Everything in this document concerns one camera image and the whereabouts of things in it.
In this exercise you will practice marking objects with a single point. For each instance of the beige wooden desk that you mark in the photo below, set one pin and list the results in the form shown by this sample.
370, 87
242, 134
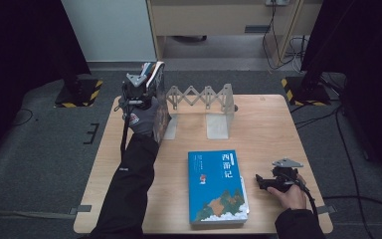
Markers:
212, 16

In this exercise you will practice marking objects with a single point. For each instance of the person's right hand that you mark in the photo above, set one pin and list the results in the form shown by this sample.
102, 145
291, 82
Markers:
293, 199

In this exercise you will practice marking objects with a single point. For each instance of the black stand with striped base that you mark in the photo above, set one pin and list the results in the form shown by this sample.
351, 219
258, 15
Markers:
306, 93
79, 94

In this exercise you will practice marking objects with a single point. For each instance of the dark flat round object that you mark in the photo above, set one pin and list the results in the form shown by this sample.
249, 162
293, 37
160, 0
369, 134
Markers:
189, 38

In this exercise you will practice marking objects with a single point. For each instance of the blue book with mountain picture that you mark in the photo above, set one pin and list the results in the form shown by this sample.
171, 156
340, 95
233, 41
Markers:
217, 186

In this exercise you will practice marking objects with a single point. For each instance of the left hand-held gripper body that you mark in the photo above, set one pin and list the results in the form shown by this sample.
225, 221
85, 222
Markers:
136, 91

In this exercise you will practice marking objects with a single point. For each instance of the magazine with orange corner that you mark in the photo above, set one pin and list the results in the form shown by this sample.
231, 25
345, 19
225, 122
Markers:
155, 77

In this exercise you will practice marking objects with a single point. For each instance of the white cabinet panel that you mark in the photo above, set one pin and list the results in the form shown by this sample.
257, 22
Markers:
109, 30

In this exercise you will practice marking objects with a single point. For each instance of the black curtain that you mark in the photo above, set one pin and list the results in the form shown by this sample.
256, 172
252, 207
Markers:
371, 66
20, 49

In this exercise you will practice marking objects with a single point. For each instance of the grey expanding metal book rack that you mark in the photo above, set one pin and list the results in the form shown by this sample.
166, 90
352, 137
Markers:
217, 126

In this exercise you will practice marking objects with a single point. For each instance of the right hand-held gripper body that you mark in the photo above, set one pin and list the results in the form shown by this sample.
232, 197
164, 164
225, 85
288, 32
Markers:
285, 177

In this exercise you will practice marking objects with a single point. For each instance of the white power strip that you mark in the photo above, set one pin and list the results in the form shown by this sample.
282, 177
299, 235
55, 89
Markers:
277, 2

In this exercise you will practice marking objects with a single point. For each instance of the person's left hand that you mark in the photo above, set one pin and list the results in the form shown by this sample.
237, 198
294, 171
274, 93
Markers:
144, 119

